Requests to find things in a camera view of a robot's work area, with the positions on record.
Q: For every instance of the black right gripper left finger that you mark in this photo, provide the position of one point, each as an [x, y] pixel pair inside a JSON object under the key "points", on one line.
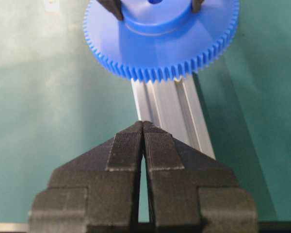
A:
{"points": [[97, 192]]}

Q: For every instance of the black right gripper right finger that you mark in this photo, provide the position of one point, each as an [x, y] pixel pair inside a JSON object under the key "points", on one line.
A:
{"points": [[190, 192]]}

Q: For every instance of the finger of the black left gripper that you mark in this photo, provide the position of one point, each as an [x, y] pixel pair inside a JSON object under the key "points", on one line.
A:
{"points": [[196, 5], [113, 6]]}

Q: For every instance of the large blue plastic gear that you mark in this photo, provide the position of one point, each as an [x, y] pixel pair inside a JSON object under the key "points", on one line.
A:
{"points": [[159, 40]]}

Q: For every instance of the silver aluminium extrusion rail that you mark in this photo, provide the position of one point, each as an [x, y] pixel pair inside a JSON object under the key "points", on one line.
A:
{"points": [[175, 107]]}

